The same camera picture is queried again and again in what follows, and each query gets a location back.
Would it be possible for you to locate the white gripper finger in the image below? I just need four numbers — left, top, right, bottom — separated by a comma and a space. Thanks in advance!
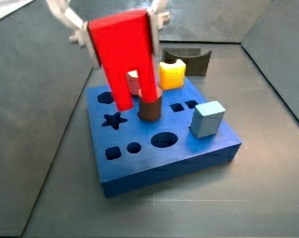
146, 0, 170, 56
45, 0, 101, 69

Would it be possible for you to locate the red two-legged peg block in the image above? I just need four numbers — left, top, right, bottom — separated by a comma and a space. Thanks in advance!
88, 9, 157, 112

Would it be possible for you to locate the blue shape-sorter board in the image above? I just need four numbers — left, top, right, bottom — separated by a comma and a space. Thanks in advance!
86, 82, 241, 197

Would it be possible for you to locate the black curved stand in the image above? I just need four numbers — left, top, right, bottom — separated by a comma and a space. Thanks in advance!
162, 47, 212, 76

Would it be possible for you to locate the yellow notched block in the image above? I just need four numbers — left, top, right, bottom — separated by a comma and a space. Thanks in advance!
158, 59, 185, 90

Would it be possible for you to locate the pink pentagon block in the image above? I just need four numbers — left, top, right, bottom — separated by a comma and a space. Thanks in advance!
126, 71, 140, 96

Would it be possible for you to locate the brown cylinder peg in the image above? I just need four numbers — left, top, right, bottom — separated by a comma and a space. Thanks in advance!
137, 87, 162, 122

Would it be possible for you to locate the light blue rectangular block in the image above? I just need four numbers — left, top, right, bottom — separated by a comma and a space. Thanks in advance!
189, 101, 225, 139

